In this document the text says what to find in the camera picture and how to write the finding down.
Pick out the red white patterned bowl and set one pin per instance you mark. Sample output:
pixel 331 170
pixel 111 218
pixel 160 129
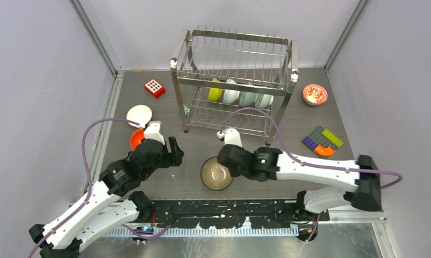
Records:
pixel 314 94

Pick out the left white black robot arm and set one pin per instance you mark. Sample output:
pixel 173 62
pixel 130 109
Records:
pixel 113 200

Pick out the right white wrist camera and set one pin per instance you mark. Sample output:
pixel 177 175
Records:
pixel 230 136

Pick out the orange curved toy piece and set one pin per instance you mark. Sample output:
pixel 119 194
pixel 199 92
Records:
pixel 325 151

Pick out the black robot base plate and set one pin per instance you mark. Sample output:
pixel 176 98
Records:
pixel 227 213

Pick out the grey building block plate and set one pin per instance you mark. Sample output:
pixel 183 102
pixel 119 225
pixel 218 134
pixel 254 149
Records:
pixel 320 139

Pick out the white bowl in rack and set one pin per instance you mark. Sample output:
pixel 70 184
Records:
pixel 230 96

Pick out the yellow bowl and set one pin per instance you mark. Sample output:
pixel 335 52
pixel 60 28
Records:
pixel 214 94

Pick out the orange bowl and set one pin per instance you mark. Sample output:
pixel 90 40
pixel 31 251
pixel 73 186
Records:
pixel 138 134
pixel 134 142

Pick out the white bowl brown outside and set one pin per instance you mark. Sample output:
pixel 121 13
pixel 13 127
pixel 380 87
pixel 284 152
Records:
pixel 139 116

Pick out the lime green brick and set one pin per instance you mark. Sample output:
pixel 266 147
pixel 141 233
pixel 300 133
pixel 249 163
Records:
pixel 332 138

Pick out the steel two-tier dish rack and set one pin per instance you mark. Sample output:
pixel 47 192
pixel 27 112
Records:
pixel 265 64

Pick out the pale green bowl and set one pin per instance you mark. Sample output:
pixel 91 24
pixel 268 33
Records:
pixel 247 98
pixel 263 101

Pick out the small green patterned object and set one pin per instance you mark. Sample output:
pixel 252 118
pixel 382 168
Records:
pixel 186 110

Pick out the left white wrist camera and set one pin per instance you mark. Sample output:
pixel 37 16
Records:
pixel 153 131

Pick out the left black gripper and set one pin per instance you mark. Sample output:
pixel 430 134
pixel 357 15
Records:
pixel 174 157

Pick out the purple brick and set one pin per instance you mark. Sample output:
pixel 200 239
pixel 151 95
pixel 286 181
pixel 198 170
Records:
pixel 309 143

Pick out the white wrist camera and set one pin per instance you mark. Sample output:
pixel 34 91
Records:
pixel 230 136
pixel 153 131

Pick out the dark blue bowl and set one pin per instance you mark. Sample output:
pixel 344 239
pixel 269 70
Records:
pixel 215 176

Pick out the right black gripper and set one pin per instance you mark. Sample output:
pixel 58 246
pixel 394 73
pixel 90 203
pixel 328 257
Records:
pixel 235 173

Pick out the red white grid block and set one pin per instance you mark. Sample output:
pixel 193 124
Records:
pixel 154 88

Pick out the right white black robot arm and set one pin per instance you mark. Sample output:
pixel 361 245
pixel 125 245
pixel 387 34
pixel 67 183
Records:
pixel 350 182

